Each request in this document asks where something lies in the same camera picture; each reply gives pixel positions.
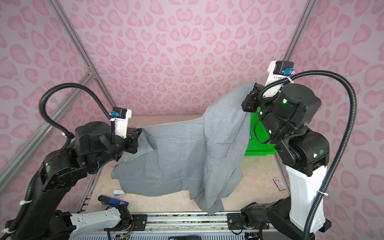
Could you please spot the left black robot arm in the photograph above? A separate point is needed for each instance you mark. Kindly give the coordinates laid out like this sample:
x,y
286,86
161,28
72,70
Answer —
x,y
94,146

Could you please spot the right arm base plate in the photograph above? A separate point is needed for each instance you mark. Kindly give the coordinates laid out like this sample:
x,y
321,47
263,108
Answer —
x,y
242,221

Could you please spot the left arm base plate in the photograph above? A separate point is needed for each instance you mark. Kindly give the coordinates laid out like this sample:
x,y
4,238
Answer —
x,y
136,222

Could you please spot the small white device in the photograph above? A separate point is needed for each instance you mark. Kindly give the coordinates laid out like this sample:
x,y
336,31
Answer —
x,y
118,193

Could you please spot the left corner aluminium post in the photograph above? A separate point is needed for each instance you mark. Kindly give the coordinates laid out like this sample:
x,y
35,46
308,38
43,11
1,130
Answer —
x,y
65,22

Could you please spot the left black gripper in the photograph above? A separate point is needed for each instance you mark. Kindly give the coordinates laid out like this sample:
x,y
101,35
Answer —
x,y
132,134

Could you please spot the blue black tool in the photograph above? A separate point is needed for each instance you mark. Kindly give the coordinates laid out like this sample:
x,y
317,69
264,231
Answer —
x,y
111,201

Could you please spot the right corner aluminium post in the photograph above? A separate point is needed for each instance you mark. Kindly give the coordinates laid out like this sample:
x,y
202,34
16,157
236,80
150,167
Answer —
x,y
308,11

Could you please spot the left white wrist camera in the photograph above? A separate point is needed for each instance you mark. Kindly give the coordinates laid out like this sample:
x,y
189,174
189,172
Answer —
x,y
121,117

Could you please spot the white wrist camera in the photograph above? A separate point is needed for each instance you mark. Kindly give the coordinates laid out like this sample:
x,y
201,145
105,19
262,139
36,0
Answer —
x,y
277,70
121,117

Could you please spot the red white label card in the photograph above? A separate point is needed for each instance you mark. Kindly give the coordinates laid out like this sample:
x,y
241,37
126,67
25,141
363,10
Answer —
x,y
279,183

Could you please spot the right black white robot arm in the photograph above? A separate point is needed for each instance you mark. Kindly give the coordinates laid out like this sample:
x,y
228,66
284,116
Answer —
x,y
304,153

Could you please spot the diagonal aluminium frame bar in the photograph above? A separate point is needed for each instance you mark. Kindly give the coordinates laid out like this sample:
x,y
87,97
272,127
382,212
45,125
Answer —
x,y
23,130

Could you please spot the grey long sleeve shirt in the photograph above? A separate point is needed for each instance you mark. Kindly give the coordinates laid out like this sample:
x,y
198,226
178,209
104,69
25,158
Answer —
x,y
202,156

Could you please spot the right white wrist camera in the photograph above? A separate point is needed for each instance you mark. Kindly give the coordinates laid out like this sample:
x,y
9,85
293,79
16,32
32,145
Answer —
x,y
277,70

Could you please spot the corner aluminium post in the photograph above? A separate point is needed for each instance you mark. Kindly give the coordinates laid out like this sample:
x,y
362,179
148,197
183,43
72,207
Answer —
x,y
308,11
65,22

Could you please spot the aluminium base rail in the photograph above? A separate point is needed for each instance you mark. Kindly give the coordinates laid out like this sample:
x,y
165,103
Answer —
x,y
167,226

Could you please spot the green plastic basket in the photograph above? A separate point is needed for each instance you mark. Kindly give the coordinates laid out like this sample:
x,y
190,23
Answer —
x,y
259,144

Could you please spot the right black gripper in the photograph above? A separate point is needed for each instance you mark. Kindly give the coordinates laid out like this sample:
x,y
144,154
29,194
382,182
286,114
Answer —
x,y
249,105

